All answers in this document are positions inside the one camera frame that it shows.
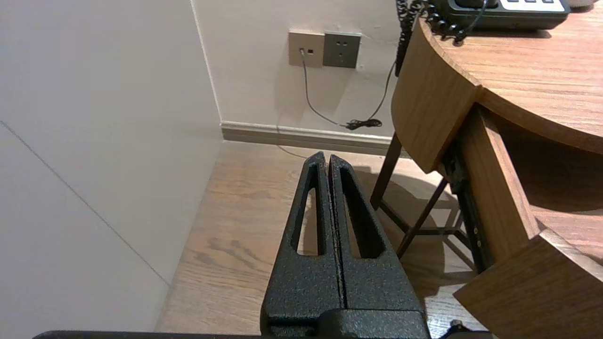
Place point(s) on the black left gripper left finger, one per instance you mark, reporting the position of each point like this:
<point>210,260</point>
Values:
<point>301,292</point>

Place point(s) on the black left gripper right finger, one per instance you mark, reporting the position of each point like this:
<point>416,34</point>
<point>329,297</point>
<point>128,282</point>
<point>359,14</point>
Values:
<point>377,287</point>

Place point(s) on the curved wooden table drawer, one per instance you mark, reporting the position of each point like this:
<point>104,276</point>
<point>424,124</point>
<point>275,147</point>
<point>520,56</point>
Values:
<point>499,197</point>

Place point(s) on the round wooden side table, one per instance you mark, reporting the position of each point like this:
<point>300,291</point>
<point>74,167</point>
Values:
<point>433,94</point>

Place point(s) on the black and white desk telephone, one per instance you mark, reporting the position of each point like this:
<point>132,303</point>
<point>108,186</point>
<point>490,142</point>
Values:
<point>509,16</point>

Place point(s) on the flat white round puck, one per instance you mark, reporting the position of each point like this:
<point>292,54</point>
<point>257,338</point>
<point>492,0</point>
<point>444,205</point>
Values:
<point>582,2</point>

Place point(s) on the grey wall baseboard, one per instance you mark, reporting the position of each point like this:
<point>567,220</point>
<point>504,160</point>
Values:
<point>306,135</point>

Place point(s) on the grey wall power socket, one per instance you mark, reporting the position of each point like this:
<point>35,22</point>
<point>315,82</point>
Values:
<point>341,49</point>

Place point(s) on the beige wall data socket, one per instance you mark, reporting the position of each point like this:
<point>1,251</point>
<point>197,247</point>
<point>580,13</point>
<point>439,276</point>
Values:
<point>308,49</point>

